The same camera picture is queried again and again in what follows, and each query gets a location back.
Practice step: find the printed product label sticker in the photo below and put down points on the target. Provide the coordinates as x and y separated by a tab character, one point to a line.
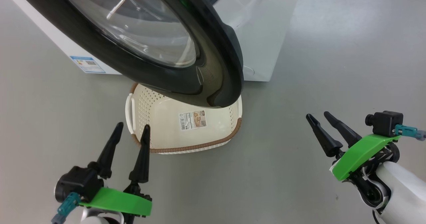
193	120

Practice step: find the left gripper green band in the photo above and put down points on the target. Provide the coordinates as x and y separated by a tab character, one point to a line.
116	200

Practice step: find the blue energy label sticker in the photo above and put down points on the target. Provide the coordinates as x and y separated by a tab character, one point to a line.
87	64

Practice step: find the cream laundry basket brown rim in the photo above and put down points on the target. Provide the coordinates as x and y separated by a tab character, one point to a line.
159	134

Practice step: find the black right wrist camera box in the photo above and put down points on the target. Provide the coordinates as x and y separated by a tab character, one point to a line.
386	122

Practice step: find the black round washer door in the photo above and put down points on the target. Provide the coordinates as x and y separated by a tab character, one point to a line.
219	51

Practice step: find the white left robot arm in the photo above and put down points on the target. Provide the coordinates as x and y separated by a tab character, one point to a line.
96	218

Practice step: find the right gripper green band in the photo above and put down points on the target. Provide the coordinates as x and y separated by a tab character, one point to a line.
362	154

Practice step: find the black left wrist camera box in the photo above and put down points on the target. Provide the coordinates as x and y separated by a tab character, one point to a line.
76	184

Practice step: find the round white filter cover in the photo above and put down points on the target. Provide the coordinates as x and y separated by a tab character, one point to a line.
248	70

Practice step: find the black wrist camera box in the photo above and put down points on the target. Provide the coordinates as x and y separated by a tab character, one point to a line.
76	184
386	122

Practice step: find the white front-load washing machine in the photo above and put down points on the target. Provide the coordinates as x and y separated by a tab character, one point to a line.
263	24

